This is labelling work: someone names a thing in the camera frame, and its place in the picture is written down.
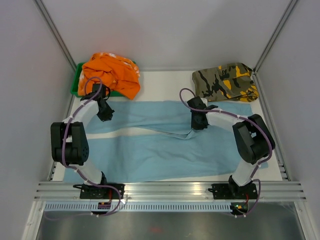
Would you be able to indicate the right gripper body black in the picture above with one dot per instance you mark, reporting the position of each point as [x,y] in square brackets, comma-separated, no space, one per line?
[195,124]

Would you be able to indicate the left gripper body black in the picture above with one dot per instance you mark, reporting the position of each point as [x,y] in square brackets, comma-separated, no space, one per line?
[105,114]

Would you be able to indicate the light blue trousers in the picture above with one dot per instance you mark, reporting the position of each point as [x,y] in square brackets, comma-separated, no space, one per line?
[153,140]

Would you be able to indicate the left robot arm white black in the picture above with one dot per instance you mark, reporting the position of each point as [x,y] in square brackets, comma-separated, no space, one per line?
[70,147]

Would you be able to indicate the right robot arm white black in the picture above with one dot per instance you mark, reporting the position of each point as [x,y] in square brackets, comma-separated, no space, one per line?
[253,139]

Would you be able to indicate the orange trousers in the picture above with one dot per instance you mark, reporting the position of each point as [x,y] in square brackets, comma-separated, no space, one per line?
[118,73]

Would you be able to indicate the camouflage folded trousers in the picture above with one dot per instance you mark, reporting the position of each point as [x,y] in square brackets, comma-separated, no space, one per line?
[229,82]

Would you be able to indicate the green plastic bin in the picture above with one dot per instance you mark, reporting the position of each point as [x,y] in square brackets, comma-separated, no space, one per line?
[76,79]

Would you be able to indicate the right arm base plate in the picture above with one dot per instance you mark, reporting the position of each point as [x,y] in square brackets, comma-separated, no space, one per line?
[225,191]

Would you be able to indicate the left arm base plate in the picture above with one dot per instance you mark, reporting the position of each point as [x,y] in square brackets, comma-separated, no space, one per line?
[96,193]

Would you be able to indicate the slotted cable duct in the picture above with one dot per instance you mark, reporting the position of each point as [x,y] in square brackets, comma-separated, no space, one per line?
[140,206]

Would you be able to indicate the aluminium front rail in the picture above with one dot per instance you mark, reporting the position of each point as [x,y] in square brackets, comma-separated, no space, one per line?
[175,191]

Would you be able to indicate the left aluminium frame post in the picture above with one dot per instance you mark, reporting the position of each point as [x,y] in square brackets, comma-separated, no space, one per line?
[55,32]

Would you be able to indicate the aluminium frame post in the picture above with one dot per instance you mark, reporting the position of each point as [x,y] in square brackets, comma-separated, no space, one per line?
[276,33]
[55,32]

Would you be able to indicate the right aluminium frame post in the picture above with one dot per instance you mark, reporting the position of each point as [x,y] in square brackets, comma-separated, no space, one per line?
[276,33]

